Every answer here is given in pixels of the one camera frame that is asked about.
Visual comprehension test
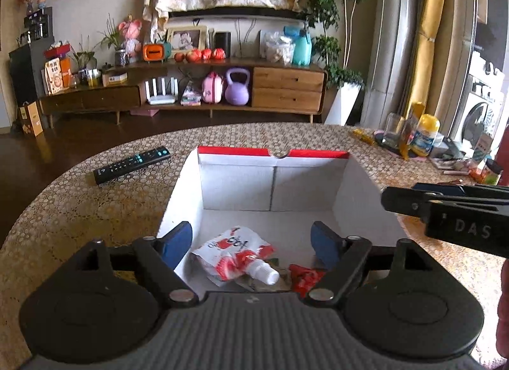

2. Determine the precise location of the clear drinking glass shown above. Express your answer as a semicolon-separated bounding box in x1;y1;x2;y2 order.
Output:
382;113;406;149

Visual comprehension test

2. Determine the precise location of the yellow lid wipes canister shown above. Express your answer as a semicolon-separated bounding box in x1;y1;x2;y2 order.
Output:
410;114;440;157

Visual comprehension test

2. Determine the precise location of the teal spray bottle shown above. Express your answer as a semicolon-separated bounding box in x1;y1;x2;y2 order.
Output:
283;26;312;67

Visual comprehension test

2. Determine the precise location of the green label glass jar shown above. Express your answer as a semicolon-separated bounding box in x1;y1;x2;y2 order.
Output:
481;159;503;185

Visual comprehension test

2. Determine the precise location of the purple kettlebell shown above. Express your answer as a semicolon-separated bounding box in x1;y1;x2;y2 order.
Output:
224;68;250;106

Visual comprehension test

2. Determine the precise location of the pink plush doll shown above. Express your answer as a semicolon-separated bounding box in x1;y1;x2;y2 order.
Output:
117;14;142;63

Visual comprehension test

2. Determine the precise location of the person right hand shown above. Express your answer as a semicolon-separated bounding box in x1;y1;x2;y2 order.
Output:
496;260;509;359

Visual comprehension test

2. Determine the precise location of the white wifi router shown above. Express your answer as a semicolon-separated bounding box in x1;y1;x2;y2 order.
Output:
144;77;179;105

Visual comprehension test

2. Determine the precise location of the framed photo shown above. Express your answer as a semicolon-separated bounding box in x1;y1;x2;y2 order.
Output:
166;25;208;53

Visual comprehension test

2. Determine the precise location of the red snack packet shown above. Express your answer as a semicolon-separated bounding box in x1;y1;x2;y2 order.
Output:
288;264;326;297

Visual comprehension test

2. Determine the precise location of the potted green tree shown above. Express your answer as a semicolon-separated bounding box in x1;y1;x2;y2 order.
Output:
302;0;365;126

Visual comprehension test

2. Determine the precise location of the white cardboard box red rim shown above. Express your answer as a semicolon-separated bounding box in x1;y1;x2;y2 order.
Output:
158;147;406;267

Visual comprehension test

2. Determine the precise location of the black cabinet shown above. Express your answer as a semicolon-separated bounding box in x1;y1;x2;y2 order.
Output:
9;7;54;107

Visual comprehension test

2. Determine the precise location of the white red spout pouch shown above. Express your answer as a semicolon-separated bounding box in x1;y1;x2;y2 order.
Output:
192;226;280;286

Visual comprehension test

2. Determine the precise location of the wooden TV console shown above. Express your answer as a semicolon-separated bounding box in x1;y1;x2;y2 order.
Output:
40;59;327;118

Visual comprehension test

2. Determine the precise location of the orange retro radio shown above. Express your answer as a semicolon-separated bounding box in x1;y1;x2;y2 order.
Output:
142;43;166;62

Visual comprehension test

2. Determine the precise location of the black speaker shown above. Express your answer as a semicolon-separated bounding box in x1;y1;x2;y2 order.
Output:
214;32;231;58

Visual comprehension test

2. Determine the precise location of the yellow curtain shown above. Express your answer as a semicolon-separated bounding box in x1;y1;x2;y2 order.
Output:
404;0;445;117

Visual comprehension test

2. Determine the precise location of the black TV remote control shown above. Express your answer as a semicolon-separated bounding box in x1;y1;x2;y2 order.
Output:
93;147;170;185

